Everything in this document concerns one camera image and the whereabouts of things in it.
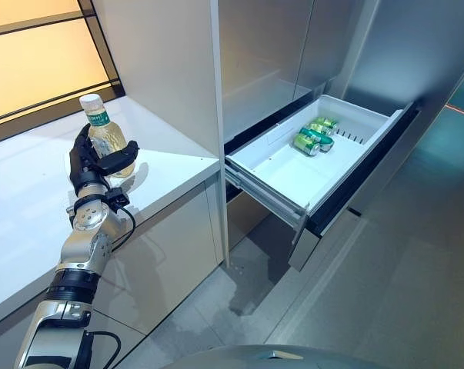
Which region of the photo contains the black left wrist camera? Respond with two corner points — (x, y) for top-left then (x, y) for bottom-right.
(103, 187), (131, 211)

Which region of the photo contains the stainless steel fridge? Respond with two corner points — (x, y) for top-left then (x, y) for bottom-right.
(217, 0), (464, 270)

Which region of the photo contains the tea bottle with white cap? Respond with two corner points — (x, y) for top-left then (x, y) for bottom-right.
(78, 94), (137, 178)

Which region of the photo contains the backlit window with dark frame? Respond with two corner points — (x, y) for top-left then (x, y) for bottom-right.
(0, 0), (125, 149)

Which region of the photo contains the white fridge drawer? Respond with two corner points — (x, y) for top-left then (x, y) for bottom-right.
(223, 94), (423, 272)

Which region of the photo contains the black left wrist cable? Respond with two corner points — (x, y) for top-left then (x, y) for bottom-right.
(83, 206), (137, 369)

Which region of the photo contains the silver robot torso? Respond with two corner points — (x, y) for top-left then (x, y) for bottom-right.
(169, 343), (377, 369)

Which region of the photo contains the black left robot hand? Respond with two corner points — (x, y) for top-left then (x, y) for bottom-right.
(68, 123), (140, 196)

